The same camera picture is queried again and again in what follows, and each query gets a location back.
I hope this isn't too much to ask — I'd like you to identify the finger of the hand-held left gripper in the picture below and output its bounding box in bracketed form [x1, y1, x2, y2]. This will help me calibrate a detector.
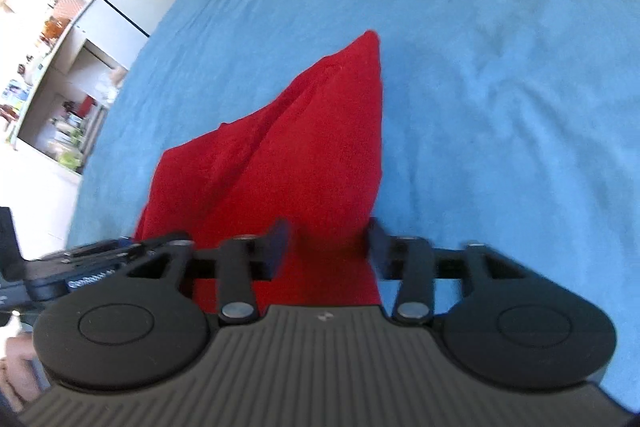
[48, 237, 147, 265]

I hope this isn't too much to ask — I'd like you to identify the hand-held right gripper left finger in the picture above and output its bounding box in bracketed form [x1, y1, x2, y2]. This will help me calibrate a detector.
[117, 218, 292, 324]

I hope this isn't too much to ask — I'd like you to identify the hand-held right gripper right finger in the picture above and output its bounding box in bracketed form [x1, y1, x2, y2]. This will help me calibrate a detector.
[366, 217, 532, 326]

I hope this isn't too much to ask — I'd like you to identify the red knit sweater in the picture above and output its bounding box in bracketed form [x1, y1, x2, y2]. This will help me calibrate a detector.
[134, 30, 385, 314]

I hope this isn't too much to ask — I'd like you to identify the person's left forearm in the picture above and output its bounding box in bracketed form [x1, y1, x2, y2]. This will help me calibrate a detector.
[0, 336, 51, 413]

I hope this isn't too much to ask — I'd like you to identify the green plastic bag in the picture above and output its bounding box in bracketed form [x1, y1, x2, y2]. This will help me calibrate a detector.
[57, 151, 84, 172]

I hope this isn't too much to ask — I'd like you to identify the white shelf desk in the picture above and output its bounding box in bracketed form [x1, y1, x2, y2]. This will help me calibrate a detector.
[0, 0, 132, 180]

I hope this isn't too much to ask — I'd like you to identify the bed with blue sheet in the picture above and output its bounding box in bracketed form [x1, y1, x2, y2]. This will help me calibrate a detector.
[67, 0, 640, 414]

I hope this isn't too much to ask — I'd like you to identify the brown teddy bear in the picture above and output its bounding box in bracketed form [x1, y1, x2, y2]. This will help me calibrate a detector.
[42, 17, 70, 44]

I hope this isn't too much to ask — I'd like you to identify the pink storage box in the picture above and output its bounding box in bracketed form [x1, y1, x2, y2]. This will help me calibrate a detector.
[52, 0, 94, 26]

